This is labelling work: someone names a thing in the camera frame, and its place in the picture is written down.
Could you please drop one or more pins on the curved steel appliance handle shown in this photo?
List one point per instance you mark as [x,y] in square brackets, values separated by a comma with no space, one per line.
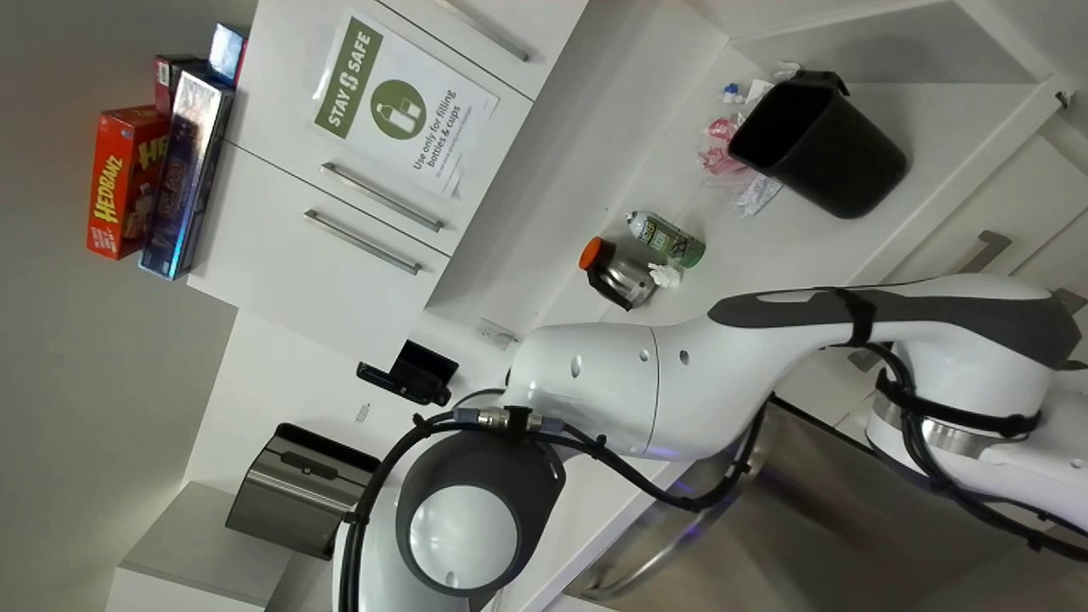
[638,556]

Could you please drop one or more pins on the black landfill bin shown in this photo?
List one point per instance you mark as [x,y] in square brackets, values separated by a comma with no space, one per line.
[811,136]

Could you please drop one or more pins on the white upper cabinet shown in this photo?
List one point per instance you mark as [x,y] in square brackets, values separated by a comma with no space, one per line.
[320,239]

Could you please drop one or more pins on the blue foil box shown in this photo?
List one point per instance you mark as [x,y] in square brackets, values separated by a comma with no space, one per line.
[199,121]

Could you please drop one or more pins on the red box on cabinet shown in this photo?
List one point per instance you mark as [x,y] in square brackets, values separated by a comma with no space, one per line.
[129,148]

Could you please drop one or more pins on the stay safe sign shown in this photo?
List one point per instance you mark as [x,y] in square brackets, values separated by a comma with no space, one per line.
[402,108]

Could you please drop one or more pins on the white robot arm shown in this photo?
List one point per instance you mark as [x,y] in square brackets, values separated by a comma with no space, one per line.
[980,380]

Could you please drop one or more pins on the pink white plastic packet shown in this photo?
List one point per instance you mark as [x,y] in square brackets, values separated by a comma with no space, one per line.
[753,187]

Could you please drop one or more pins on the green wipes canister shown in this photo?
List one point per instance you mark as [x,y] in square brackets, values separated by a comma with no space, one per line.
[665,239]

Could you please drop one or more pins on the small steel coffee pot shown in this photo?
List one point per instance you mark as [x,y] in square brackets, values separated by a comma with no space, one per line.
[617,278]

